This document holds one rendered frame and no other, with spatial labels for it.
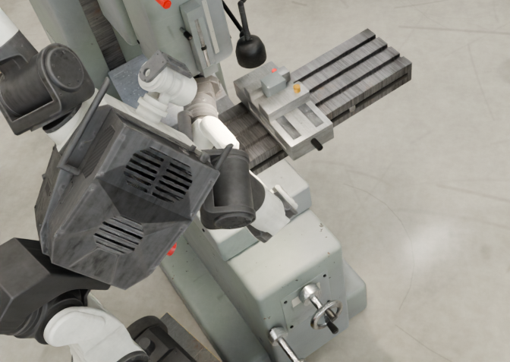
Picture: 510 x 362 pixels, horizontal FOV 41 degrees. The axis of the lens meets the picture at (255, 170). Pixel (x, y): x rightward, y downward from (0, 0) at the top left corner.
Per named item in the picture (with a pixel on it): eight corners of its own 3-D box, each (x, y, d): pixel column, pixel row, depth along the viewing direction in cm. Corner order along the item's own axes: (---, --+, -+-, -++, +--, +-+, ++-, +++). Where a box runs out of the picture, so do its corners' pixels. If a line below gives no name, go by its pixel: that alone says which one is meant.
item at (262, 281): (352, 328, 255) (344, 245, 208) (282, 378, 248) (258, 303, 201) (238, 192, 302) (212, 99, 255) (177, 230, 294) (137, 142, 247)
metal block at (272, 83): (288, 93, 212) (285, 80, 207) (271, 102, 210) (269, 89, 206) (278, 83, 215) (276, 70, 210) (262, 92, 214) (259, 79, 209)
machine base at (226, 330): (369, 307, 273) (368, 284, 257) (244, 395, 259) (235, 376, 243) (216, 133, 342) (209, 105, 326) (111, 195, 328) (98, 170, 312)
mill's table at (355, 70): (411, 80, 229) (412, 62, 223) (84, 282, 200) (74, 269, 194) (368, 45, 243) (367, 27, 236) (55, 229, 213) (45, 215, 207)
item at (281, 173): (314, 205, 219) (311, 183, 209) (223, 264, 211) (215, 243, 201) (233, 117, 248) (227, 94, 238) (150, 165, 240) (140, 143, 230)
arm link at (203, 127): (213, 111, 175) (248, 149, 173) (196, 133, 180) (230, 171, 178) (198, 118, 169) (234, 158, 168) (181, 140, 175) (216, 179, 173)
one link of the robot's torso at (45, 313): (21, 351, 128) (51, 299, 127) (-15, 309, 135) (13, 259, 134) (70, 349, 139) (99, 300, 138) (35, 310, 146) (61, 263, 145)
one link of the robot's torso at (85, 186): (168, 329, 128) (265, 167, 124) (-7, 269, 111) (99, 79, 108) (134, 260, 154) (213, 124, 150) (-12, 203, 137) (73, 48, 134)
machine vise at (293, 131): (334, 138, 209) (332, 114, 200) (293, 162, 205) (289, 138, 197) (274, 75, 229) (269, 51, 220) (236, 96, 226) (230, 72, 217)
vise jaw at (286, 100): (310, 100, 210) (310, 91, 207) (269, 123, 207) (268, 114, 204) (300, 89, 214) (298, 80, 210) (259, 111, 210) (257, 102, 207)
